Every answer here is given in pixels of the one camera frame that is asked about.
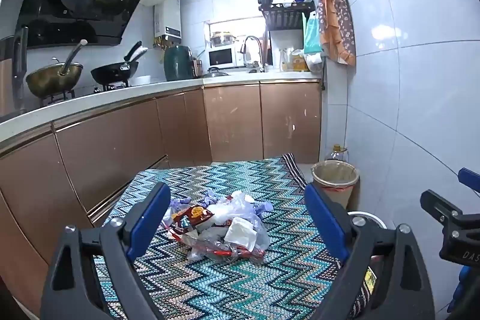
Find white paper tissue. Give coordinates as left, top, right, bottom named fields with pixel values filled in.
left=224, top=217, right=257, bottom=247

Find zigzag patterned blanket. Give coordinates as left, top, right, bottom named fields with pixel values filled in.
left=92, top=153, right=372, bottom=320

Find clear wrapper with red print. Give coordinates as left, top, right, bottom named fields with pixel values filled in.
left=187, top=241, right=267, bottom=264

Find yellow food packets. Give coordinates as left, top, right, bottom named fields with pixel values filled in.
left=289, top=50, right=323, bottom=73

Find black utensil handle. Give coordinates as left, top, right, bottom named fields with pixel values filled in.
left=11, top=25, right=29, bottom=111

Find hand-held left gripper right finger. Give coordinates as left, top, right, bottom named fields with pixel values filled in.
left=304, top=184, right=436, bottom=320

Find teal plastic bag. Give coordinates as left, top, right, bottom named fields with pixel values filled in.
left=303, top=13, right=323, bottom=54

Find white microwave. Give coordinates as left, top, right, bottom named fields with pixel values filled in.
left=208, top=46, right=237, bottom=68

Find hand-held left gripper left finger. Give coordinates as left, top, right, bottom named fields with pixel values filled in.
left=40, top=182, right=177, bottom=320

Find gas stove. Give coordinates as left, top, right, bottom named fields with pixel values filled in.
left=39, top=82, right=130, bottom=107

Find beige trash bin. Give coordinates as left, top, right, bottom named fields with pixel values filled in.
left=311, top=160, right=360, bottom=210

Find pile of plastic wrappers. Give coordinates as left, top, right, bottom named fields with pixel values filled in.
left=208, top=190, right=271, bottom=257

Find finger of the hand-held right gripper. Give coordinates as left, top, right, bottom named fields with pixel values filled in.
left=420, top=189, right=464, bottom=231
left=457, top=167, right=480, bottom=193

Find red snack wrapper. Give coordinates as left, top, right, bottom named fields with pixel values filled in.
left=170, top=205, right=215, bottom=234

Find metal faucet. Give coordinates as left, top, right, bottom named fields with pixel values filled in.
left=240, top=36, right=265, bottom=72

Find white water heater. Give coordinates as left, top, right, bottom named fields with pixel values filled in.
left=154, top=0, right=183, bottom=39

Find brass wok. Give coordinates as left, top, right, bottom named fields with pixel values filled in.
left=25, top=40, right=84, bottom=98

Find dark green appliance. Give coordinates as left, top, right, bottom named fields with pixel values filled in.
left=164, top=45, right=193, bottom=81

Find black frying pan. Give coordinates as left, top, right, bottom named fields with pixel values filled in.
left=90, top=41, right=143, bottom=85

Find orange patterned apron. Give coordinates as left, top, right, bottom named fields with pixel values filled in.
left=314, top=0, right=356, bottom=66

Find clear oil bottle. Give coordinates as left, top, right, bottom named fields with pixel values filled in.
left=324, top=145, right=350, bottom=163

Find copper lower cabinets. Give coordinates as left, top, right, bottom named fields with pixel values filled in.
left=0, top=80, right=323, bottom=320

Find clear storage container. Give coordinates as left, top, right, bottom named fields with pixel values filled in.
left=210, top=31, right=237, bottom=46

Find white plastic bin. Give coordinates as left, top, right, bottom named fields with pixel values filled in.
left=347, top=211, right=387, bottom=231

